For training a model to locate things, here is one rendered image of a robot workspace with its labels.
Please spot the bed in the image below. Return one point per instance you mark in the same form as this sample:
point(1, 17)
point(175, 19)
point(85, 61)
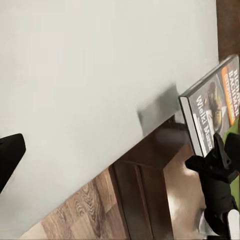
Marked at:
point(86, 80)

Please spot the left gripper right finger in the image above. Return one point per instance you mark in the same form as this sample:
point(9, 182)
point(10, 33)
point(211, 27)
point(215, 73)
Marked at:
point(232, 149)

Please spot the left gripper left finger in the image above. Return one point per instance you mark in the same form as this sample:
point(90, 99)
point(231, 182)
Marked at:
point(12, 149)

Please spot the nightstand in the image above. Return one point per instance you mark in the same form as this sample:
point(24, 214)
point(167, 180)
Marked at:
point(157, 196)

